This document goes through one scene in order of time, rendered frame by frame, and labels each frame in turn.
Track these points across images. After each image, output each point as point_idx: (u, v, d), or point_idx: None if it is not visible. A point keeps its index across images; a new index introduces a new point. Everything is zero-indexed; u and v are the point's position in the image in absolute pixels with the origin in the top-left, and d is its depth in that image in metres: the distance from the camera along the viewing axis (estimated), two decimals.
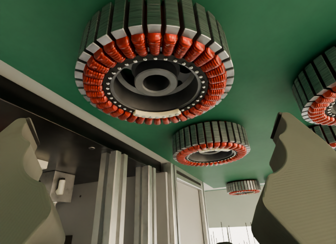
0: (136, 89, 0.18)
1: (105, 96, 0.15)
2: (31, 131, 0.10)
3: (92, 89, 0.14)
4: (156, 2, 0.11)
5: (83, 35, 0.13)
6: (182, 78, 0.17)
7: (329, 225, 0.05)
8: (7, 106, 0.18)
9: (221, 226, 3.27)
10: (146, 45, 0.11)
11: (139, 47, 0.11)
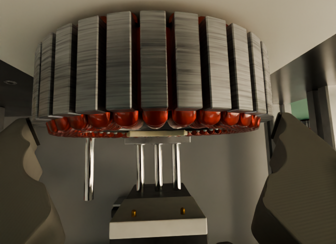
0: None
1: None
2: (31, 131, 0.10)
3: (65, 135, 0.10)
4: (159, 44, 0.06)
5: (34, 70, 0.08)
6: None
7: (329, 225, 0.05)
8: None
9: None
10: (140, 121, 0.06)
11: (128, 129, 0.06)
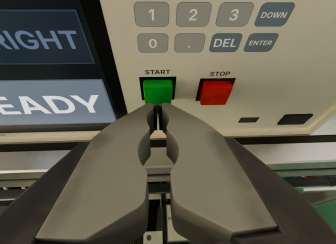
0: None
1: None
2: (154, 116, 0.11)
3: None
4: None
5: None
6: None
7: (227, 191, 0.06)
8: None
9: None
10: None
11: None
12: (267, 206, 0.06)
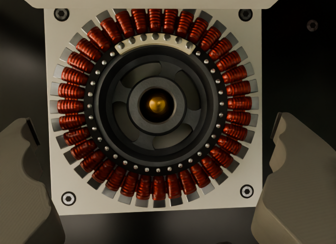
0: (184, 68, 0.13)
1: (227, 95, 0.11)
2: (31, 131, 0.10)
3: (240, 120, 0.11)
4: None
5: None
6: (121, 91, 0.13)
7: (329, 225, 0.05)
8: None
9: None
10: (167, 189, 0.11)
11: (174, 192, 0.11)
12: None
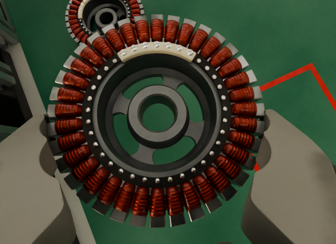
0: (186, 80, 0.13)
1: (230, 100, 0.10)
2: None
3: (246, 125, 0.10)
4: (155, 217, 0.11)
5: None
6: (122, 102, 0.12)
7: (315, 217, 0.06)
8: None
9: None
10: (167, 204, 0.09)
11: (175, 207, 0.09)
12: None
